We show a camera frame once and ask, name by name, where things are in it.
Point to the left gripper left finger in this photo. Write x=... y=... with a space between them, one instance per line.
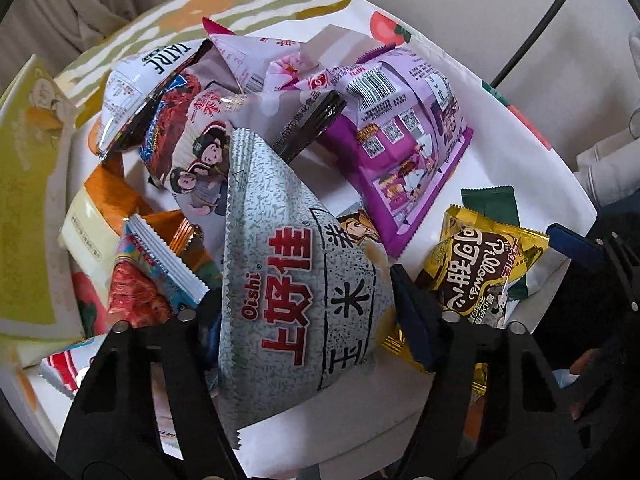
x=111 y=430

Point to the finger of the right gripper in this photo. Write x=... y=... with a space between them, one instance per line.
x=576 y=247

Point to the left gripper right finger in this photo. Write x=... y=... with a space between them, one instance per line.
x=494 y=410

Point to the yellow Pillows snack pack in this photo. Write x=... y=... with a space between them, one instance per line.
x=466 y=273

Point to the colourful blue snack bag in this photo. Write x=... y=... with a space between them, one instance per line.
x=150 y=284

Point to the orange snack bag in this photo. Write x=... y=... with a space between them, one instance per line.
x=96 y=217

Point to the grey Oishi corn snack bag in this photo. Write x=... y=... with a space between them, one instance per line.
x=302 y=303

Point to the purple snack bag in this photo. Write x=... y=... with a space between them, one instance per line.
x=395 y=129

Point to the pink white snack bag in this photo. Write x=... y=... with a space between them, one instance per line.
x=259 y=63

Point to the Sponge Crunch chocolate snack bag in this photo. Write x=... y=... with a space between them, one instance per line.
x=192 y=126

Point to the person's right hand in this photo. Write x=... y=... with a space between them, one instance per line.
x=588 y=369

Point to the red white snack bag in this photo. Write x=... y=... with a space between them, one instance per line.
x=66 y=369

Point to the white persimmon print tablecloth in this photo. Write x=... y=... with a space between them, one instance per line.
x=364 y=422

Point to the green cardboard box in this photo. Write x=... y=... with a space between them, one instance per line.
x=39 y=313

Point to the silver Tatre snack bag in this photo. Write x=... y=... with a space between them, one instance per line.
x=133 y=90

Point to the floral striped green blanket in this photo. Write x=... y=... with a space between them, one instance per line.
x=177 y=20

